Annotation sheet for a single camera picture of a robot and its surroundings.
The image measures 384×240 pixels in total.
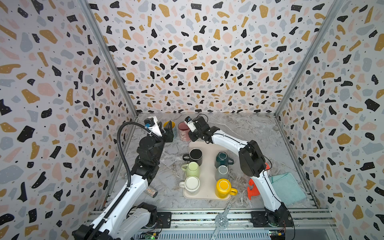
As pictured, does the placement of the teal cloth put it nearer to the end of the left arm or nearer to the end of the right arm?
the end of the right arm

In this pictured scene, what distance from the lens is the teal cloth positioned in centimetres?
83

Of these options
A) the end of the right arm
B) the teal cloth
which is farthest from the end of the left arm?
the teal cloth
